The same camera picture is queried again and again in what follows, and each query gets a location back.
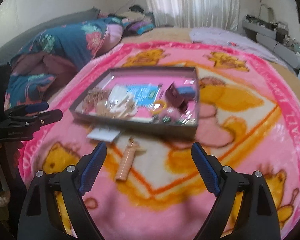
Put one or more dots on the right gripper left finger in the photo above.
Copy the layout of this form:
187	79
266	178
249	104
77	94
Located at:
40	217

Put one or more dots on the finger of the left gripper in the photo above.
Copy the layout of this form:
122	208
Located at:
22	128
24	110

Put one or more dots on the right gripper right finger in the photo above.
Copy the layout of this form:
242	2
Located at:
257	217

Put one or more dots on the pink dotted bow hairclip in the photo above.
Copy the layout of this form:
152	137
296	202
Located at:
93	97

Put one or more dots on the clear beige hair claw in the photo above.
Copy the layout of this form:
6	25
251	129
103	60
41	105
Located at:
102	110

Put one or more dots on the white card packet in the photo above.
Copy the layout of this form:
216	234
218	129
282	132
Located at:
105	134

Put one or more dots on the pink fuzzy hair clip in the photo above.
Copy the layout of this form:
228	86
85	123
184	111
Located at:
175	117

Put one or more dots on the maroon hair claw clip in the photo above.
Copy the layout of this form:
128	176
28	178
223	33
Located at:
175	99

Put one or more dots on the blue small box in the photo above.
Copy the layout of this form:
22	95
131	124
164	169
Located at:
187	92

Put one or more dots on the person left hand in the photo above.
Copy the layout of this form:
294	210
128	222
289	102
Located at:
12	152

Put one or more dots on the grey padded headboard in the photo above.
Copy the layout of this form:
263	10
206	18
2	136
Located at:
9	49

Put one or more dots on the blue floral quilt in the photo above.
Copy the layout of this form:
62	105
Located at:
50	60

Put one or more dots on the pink bear fleece blanket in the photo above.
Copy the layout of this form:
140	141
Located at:
149	187

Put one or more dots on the grey cardboard box tray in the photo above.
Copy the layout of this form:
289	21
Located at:
157	128

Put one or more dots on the purple striped pillow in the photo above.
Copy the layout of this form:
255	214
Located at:
137	28

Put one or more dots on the grey bed footboard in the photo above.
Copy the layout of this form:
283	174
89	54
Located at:
274	37

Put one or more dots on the lilac bed sheet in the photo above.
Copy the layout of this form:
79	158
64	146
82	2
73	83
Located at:
221	37

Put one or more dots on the white curtain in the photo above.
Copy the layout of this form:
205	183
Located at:
196	13

